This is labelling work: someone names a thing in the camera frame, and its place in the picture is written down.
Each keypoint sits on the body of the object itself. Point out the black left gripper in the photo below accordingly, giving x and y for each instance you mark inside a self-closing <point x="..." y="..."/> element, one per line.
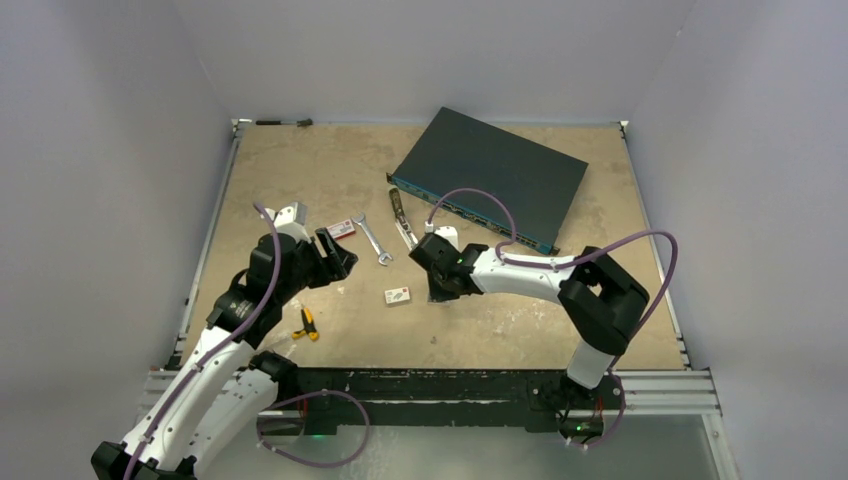
<point x="337" y="260"/>

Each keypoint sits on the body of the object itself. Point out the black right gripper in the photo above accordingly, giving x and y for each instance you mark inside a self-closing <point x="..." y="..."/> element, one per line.
<point x="438" y="294"/>

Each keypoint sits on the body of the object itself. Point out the white staple box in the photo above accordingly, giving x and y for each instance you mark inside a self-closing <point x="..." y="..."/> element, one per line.
<point x="397" y="296"/>

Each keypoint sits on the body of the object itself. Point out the green and white stapler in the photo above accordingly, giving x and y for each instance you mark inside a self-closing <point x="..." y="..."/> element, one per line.
<point x="401" y="221"/>

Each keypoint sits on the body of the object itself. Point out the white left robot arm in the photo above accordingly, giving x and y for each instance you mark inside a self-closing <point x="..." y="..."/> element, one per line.
<point x="226" y="381"/>

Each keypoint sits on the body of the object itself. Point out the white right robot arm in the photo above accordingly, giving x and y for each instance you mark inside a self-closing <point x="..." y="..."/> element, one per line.
<point x="602" y="300"/>

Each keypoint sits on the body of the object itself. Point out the red staple box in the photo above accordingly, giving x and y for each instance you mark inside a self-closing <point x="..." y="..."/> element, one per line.
<point x="342" y="229"/>

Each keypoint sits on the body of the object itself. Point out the silver open-end wrench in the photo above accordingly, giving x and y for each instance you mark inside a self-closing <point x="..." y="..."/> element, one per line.
<point x="383" y="257"/>

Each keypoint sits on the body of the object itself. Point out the yellow black pliers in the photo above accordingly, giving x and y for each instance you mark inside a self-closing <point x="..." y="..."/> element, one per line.
<point x="308" y="329"/>

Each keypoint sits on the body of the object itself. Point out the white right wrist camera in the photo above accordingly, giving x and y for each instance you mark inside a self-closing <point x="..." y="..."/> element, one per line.
<point x="449" y="233"/>

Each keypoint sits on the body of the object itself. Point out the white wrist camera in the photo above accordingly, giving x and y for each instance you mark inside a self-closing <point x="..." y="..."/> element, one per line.
<point x="449" y="233"/>
<point x="291" y="220"/>

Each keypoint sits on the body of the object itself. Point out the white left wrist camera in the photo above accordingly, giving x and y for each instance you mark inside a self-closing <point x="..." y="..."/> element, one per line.
<point x="291" y="220"/>

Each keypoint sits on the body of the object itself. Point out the dark blue network switch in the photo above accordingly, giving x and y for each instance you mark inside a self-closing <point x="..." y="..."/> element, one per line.
<point x="493" y="178"/>

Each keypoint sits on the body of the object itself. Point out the black screwdriver at wall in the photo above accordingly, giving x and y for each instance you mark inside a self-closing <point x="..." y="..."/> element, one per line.
<point x="303" y="123"/>

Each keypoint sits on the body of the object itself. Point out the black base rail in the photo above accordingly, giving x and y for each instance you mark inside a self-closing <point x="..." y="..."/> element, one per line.
<point x="535" y="400"/>

